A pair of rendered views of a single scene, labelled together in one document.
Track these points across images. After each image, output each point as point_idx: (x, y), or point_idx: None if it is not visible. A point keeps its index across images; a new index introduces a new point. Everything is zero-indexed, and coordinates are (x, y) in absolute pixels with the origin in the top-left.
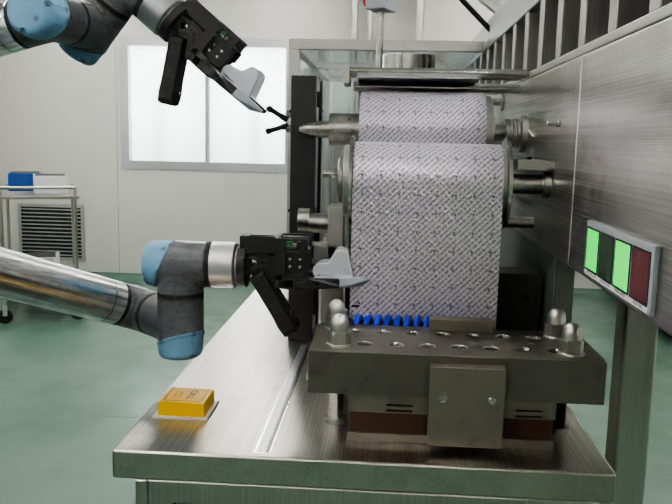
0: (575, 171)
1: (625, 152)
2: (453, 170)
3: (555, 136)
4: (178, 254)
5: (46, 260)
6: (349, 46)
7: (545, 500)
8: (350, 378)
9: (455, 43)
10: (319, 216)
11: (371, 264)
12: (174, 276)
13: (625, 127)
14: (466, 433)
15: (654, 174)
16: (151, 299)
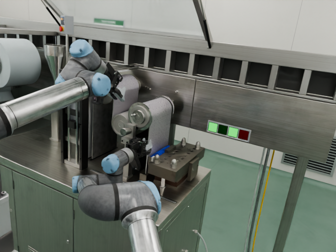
0: (193, 106)
1: (230, 109)
2: (165, 109)
3: (172, 93)
4: (121, 159)
5: (91, 182)
6: (6, 32)
7: (205, 180)
8: (180, 174)
9: (47, 32)
10: (129, 129)
11: (151, 140)
12: (121, 167)
13: (229, 104)
14: (194, 174)
15: (247, 116)
16: (101, 178)
